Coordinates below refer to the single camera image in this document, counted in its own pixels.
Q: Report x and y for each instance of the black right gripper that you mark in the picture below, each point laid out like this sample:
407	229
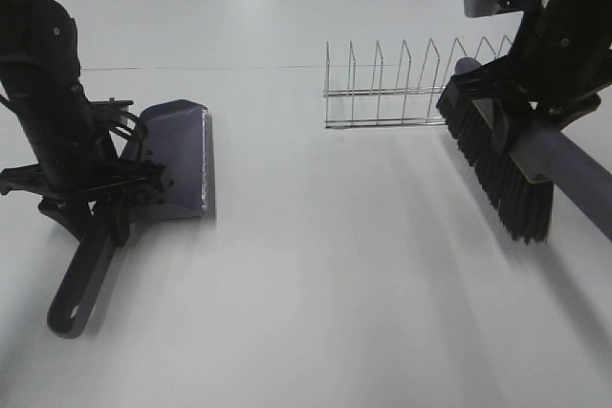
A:
508	94

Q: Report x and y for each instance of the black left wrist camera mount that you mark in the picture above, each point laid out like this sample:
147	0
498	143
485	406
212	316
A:
114	115

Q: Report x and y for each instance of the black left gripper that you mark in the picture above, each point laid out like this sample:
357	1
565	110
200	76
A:
77	185

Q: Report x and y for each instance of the chrome wire dish rack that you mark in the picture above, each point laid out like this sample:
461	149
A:
397	91

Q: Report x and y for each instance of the purple plastic dustpan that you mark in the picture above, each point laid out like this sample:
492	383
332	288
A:
175	181

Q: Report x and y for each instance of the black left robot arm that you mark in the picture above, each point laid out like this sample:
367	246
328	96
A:
40	73

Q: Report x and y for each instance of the purple hand brush black bristles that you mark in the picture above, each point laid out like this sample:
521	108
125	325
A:
520	184

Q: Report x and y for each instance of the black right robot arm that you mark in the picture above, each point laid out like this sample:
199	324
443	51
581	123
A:
566	28

